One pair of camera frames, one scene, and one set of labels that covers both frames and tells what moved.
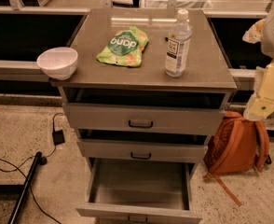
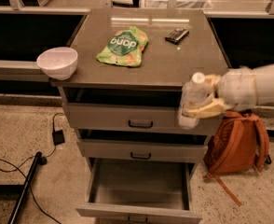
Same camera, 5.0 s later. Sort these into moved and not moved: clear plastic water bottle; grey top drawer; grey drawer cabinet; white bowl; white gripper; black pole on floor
Moved: white gripper; clear plastic water bottle
Not moved: white bowl; grey drawer cabinet; black pole on floor; grey top drawer
